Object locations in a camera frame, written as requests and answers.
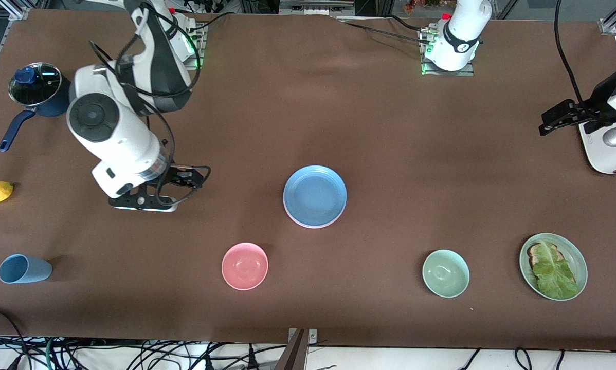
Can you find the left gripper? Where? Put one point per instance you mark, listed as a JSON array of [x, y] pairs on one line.
[[589, 114]]

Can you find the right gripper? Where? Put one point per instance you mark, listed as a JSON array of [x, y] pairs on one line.
[[178, 176]]

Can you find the blue plate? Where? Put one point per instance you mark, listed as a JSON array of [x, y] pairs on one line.
[[314, 195]]

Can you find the pink plate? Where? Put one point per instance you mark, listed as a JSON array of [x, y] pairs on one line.
[[313, 226]]

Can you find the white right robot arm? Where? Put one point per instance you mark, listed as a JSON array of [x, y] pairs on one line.
[[118, 139]]

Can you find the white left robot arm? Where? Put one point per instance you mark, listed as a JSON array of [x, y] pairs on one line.
[[459, 31]]

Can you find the white toaster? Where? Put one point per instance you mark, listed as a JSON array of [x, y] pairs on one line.
[[603, 159]]

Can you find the pink bowl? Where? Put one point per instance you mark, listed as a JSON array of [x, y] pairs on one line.
[[245, 266]]

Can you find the toast slice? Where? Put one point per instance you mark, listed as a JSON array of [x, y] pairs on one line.
[[534, 252]]

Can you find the brown table cover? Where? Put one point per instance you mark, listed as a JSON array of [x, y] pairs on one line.
[[308, 113]]

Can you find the green plate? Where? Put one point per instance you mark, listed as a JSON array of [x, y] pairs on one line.
[[578, 259]]

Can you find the dark blue saucepan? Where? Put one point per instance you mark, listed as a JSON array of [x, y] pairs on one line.
[[51, 108]]

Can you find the green lettuce leaf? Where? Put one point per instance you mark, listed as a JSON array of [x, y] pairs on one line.
[[555, 277]]

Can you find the glass lid blue knob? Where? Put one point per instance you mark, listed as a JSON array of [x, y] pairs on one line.
[[43, 90]]

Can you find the orange dried plant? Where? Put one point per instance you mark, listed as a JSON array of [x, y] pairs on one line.
[[416, 5]]

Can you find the blue cup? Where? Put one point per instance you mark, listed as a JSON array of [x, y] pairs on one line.
[[25, 270]]

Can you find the mint green bowl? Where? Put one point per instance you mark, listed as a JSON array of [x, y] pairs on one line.
[[446, 273]]

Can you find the grey metal box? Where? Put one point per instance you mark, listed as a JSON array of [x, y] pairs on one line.
[[315, 6]]

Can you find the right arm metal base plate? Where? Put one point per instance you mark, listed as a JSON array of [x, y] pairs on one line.
[[201, 46]]

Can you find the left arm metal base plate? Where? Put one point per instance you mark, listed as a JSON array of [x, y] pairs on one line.
[[431, 72]]

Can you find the silver metal bracket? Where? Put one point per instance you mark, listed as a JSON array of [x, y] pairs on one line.
[[312, 336]]

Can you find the dark camera pole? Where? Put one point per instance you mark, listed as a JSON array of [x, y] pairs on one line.
[[293, 354]]

